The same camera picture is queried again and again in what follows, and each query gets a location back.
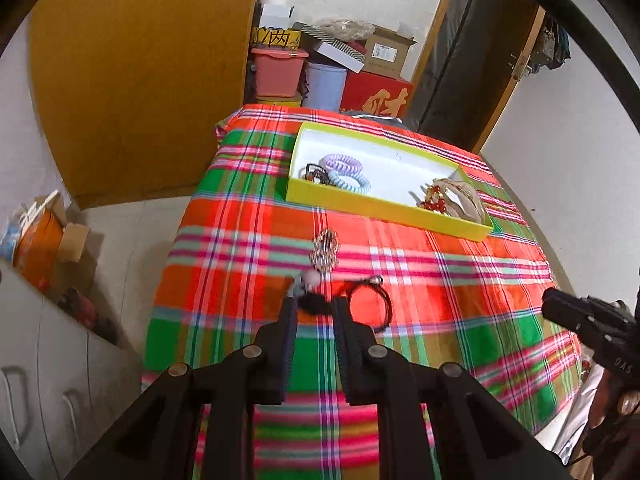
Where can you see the white cabinet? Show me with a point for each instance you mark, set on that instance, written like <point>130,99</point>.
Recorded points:
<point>45,385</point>

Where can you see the pink plastic bin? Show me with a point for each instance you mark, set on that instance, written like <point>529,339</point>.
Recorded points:
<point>277,75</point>

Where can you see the wooden door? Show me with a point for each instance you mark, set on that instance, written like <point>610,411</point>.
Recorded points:
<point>140,85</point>

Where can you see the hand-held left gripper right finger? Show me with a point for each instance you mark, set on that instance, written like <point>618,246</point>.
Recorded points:
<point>342,350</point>

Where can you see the yellow and black box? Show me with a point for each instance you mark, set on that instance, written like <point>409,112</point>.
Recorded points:
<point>275,37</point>

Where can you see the black striped box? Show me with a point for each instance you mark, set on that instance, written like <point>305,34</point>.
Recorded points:
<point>307,30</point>

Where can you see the white box striped edge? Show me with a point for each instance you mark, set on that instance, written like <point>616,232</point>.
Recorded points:
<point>340,57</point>

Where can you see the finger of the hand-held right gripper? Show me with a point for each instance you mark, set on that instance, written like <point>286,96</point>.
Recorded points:
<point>565,310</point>

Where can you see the small cardboard box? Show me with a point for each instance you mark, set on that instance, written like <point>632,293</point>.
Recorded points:
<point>74,242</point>

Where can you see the clear plastic bag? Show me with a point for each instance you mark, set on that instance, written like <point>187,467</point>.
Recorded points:
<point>345,27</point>

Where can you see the dark padded door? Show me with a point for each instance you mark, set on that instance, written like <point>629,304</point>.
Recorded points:
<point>465,50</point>

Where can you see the brown cardboard box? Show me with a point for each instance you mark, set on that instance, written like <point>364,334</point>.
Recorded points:
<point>385,52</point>

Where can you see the orange container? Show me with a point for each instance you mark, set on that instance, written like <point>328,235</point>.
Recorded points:
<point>37,250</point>

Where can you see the yellow shallow box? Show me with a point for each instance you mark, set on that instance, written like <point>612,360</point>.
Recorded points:
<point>390,160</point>

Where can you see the person's right hand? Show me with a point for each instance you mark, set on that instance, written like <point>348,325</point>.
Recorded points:
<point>610,400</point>

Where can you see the pale blue bucket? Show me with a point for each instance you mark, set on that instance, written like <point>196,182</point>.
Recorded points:
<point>325,87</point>

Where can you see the red box gold print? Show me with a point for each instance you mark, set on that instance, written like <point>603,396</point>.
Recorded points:
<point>375,95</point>

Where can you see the dark red packet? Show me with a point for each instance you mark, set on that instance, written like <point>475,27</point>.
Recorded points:
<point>77,307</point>

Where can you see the white open carton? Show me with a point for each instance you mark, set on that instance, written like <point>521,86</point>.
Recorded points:
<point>275,16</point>

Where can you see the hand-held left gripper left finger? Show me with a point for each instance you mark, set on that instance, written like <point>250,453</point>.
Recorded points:
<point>289,350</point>

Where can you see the plaid tablecloth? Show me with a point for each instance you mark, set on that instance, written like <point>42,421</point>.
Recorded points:
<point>225,285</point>

